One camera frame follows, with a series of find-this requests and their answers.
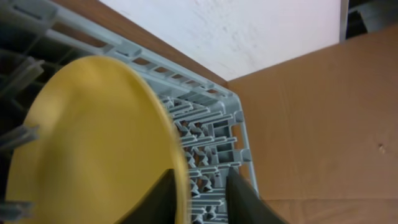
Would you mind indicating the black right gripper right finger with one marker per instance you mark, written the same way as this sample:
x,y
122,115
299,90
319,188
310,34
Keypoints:
x,y
243,204

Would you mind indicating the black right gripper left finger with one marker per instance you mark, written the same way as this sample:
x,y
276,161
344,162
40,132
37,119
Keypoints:
x,y
159,206

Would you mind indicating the yellow plate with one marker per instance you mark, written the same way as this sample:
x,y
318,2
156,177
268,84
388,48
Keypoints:
x,y
103,141

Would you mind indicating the grey dishwasher rack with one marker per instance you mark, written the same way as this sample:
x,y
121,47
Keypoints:
x,y
38,38

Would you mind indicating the brown cardboard panel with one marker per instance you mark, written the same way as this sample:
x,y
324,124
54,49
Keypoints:
x,y
323,132

